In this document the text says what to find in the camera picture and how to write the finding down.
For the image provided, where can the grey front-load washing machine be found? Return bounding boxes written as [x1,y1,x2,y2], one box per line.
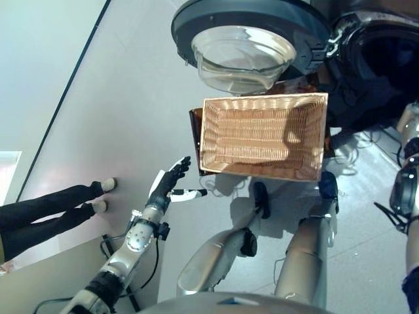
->
[325,0,419,131]

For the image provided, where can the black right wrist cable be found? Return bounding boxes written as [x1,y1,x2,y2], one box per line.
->
[373,201,412,235]

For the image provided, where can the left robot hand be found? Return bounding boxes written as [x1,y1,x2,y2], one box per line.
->
[147,156,208,211]

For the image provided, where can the round glass washer door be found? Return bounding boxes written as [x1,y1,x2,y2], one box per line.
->
[171,0,331,96]

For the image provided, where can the grey robot torso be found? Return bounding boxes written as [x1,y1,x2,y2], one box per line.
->
[156,289,338,314]

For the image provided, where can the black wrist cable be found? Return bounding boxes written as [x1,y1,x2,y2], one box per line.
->
[373,201,412,235]
[32,232,162,313]

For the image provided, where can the charcoal garment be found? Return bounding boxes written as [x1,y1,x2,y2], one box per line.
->
[325,60,405,131]

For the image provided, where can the silver left robot leg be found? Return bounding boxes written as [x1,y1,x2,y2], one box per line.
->
[176,181,272,298]

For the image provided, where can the rectangular wicker laundry basket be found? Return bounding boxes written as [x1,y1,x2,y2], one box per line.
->
[198,92,329,183]

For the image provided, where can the thin white floor cable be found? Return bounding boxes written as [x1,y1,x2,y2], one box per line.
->
[273,255,286,289]

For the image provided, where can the person leg black trousers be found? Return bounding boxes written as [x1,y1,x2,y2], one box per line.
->
[0,202,98,264]
[0,181,104,227]

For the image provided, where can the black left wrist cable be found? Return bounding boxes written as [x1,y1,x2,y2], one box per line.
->
[32,232,162,313]

